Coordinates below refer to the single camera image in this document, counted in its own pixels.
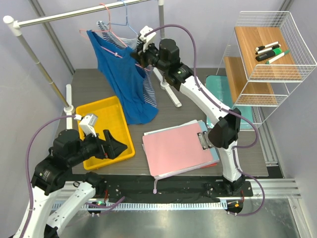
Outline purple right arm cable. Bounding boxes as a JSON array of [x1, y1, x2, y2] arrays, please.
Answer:
[[146, 24, 266, 216]]

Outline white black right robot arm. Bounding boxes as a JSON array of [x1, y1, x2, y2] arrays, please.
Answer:
[[130, 39, 245, 196]]

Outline green highlighter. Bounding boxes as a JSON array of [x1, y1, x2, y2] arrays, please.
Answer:
[[255, 48, 282, 61]]

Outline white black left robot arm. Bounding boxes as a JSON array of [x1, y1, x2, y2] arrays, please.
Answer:
[[13, 129, 127, 238]]

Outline wooden shelf board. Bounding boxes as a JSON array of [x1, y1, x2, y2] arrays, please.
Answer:
[[235, 26, 302, 81], [223, 57, 277, 107]]

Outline yellow plastic tray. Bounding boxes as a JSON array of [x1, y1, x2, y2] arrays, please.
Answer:
[[75, 96, 136, 171]]

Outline light blue clipboard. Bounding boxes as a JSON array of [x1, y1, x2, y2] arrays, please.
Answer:
[[198, 120, 220, 167]]

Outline lower wooden shelf board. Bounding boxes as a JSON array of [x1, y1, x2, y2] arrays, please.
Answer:
[[223, 57, 277, 107]]

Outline silver white clothes rack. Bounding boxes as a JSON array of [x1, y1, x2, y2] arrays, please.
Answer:
[[3, 0, 182, 116]]

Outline blue wire hanger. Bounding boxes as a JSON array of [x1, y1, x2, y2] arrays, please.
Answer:
[[101, 0, 139, 38]]

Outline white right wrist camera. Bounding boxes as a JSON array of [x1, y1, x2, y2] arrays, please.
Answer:
[[138, 26, 156, 52]]

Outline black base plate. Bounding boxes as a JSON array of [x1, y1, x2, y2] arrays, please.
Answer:
[[102, 175, 253, 204]]

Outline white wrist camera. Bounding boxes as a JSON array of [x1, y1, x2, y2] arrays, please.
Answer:
[[138, 26, 156, 52], [74, 114, 98, 137]]

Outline blue white striped tank top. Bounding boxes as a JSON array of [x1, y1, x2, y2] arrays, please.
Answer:
[[96, 20, 158, 109]]

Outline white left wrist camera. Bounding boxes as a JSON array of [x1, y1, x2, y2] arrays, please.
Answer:
[[74, 114, 98, 137]]

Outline white wire shelf rack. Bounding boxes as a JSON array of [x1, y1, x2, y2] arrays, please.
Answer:
[[221, 11, 317, 126]]

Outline pink clipboard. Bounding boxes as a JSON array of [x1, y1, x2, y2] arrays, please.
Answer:
[[143, 122, 215, 177]]

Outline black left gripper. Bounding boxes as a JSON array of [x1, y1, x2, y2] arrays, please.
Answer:
[[69, 128, 127, 165]]

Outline white slotted cable duct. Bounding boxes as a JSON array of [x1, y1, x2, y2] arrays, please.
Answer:
[[53, 202, 228, 211]]

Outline black white marker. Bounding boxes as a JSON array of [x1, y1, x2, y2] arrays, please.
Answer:
[[255, 41, 279, 52], [255, 44, 282, 55]]

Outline pink wire hanger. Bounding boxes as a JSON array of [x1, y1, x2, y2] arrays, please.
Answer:
[[79, 2, 152, 72]]

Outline upper wooden shelf board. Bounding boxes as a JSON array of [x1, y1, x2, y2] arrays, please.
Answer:
[[235, 26, 302, 81]]

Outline green white pen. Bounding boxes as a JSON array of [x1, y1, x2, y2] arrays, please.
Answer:
[[266, 50, 290, 64]]

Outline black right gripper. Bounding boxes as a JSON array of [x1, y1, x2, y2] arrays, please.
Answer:
[[130, 39, 167, 73]]

